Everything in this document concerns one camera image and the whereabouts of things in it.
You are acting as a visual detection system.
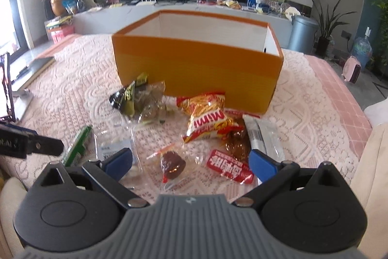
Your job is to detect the red yellow noodle snack bag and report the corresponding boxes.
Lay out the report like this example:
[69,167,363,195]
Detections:
[176,91,240,143]

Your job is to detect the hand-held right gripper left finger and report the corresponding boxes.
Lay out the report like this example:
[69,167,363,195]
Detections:
[30,148,150,208]

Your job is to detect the pink small heater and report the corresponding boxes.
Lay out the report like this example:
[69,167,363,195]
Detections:
[342,56,363,84]

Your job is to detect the red white candy packet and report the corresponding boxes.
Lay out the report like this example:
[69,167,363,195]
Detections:
[204,149,255,184]

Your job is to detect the clear packet of chocolate candy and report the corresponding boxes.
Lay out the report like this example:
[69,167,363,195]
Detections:
[147,142,203,191]

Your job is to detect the clear packet of brown snacks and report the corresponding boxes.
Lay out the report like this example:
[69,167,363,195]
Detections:
[133,81,170,126]

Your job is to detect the pink quilted cloth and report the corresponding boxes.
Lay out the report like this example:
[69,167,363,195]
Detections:
[303,54,373,138]

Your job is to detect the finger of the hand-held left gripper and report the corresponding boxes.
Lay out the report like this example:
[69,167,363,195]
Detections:
[26,133,65,157]
[0,121,39,136]

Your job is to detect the orange cardboard box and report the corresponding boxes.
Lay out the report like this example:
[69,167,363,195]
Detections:
[112,10,284,114]

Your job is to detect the bushy green plant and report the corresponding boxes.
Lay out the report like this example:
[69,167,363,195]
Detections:
[368,0,388,80]

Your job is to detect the pink box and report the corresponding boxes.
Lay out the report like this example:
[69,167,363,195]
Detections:
[48,25,75,44]

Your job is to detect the grey metal trash can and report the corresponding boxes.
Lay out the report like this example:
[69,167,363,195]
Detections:
[287,15,319,55]

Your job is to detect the pile of papers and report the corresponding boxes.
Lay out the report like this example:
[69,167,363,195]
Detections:
[45,16,73,30]

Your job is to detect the white silver snack packet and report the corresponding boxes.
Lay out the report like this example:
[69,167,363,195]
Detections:
[242,114,285,161]

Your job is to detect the green white snack packet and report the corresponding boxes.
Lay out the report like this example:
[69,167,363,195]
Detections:
[62,125,94,167]

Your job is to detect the black framed tablet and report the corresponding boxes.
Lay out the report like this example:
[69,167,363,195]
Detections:
[0,52,16,121]

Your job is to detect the grey closed laptop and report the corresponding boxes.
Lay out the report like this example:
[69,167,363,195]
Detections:
[10,56,57,90]

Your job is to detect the dark green snack packet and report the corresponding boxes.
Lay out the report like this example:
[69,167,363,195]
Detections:
[109,72,149,117]

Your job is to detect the person's leg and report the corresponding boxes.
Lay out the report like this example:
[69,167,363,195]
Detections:
[348,97,388,259]
[0,175,28,259]

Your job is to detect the clear packet with blue label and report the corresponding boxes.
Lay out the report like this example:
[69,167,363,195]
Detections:
[93,122,143,175]

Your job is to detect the clear packet of amber candy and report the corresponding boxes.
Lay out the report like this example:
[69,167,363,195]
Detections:
[223,116,252,160]

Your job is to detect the person's right leg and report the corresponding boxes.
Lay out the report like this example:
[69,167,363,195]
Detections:
[348,97,388,259]

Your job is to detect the silver tablet stand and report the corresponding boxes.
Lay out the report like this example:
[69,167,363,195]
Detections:
[12,88,34,120]

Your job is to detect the long-leaf potted plant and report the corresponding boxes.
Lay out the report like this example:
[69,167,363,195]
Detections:
[307,0,358,58]

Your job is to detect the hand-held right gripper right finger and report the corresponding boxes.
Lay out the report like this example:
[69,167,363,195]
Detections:
[233,149,350,208]

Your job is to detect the person's left leg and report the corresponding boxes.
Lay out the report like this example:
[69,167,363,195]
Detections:
[0,175,28,259]

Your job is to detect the white lace tablecloth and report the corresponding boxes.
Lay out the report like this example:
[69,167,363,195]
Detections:
[0,34,361,205]

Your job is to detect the blue water jug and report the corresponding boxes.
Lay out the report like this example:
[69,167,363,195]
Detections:
[351,27,373,67]

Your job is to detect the snack bags on cabinet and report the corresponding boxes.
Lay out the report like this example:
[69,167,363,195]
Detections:
[217,0,242,10]

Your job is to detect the grey marble television cabinet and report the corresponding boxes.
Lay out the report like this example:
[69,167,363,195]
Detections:
[73,0,304,49]

